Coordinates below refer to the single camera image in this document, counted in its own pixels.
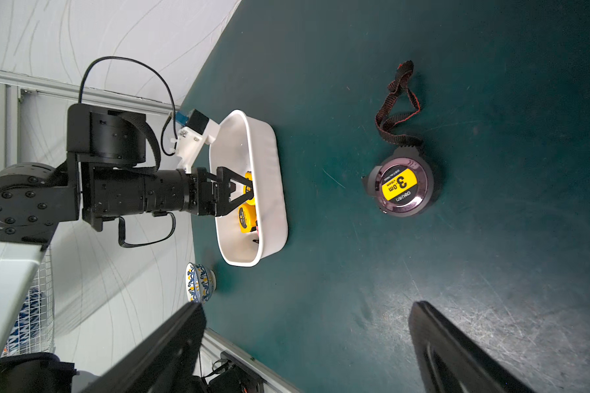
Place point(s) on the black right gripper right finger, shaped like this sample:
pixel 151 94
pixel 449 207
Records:
pixel 449 361

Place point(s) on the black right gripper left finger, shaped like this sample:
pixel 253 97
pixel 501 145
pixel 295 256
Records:
pixel 165 361

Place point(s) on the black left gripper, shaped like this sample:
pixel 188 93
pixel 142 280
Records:
pixel 210 193

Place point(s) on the purple black round tape measure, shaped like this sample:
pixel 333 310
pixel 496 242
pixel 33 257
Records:
pixel 403 185

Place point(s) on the yellow tape measure black label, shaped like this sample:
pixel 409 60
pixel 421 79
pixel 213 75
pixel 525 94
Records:
pixel 252 200

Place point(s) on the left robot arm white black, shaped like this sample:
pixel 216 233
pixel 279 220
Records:
pixel 112 170

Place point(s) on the white plastic storage box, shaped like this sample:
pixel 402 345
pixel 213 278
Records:
pixel 247 144

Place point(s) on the blue yellow patterned bowl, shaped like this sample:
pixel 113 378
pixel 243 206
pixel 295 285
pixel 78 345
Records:
pixel 200 283

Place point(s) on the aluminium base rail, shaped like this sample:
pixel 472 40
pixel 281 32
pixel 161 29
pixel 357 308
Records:
pixel 215 350

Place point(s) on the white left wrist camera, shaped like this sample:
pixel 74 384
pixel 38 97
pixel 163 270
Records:
pixel 199 130

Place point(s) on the white wire wall basket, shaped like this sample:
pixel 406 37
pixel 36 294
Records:
pixel 33 331

